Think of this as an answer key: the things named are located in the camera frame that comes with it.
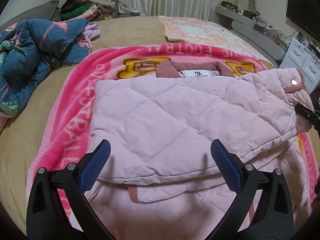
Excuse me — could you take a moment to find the pile of folded clothes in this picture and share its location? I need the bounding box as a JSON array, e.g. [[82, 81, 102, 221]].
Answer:
[[59, 0, 119, 22]]

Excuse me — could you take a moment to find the pink football fleece blanket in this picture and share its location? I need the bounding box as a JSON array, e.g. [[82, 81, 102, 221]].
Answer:
[[27, 43, 317, 214]]

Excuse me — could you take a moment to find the grey cluttered shelf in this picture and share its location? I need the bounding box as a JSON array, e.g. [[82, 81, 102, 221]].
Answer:
[[215, 5, 285, 68]]

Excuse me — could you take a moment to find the pink quilted jacket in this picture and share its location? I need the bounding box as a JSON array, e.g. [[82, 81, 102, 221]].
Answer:
[[86, 68, 312, 239]]

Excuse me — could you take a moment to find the black wall television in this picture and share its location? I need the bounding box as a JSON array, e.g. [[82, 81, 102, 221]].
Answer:
[[286, 0, 319, 40]]

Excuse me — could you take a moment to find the pink checkered kitty blanket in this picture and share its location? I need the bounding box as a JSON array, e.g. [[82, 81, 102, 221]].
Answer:
[[157, 16, 271, 63]]

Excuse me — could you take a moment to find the tan bed sheet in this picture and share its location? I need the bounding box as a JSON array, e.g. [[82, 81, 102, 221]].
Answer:
[[1, 16, 167, 233]]

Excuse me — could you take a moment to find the white drawer chest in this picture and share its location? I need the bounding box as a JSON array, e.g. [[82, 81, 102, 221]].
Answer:
[[279, 38, 320, 93]]

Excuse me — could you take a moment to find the grey bed headboard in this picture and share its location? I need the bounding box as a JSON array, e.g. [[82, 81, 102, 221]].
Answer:
[[1, 0, 61, 31]]

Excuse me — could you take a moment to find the blue flamingo print duvet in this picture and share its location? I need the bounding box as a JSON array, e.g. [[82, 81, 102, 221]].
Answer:
[[1, 18, 100, 118]]

